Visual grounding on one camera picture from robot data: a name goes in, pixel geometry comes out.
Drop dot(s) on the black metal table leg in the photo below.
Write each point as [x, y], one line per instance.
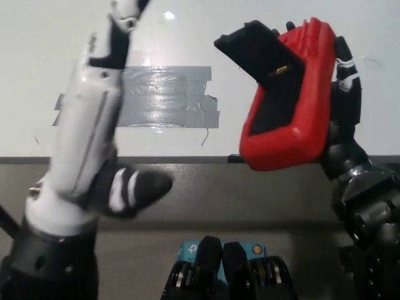
[7, 222]

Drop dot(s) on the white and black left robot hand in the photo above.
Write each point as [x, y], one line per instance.
[84, 140]

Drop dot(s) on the black and teal robot torso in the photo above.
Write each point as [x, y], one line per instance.
[231, 275]

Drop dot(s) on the red and black digital multimeter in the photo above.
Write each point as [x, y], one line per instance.
[287, 131]

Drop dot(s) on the grey duct tape patch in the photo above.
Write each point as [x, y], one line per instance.
[162, 103]

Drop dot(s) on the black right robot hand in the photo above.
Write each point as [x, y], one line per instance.
[347, 103]

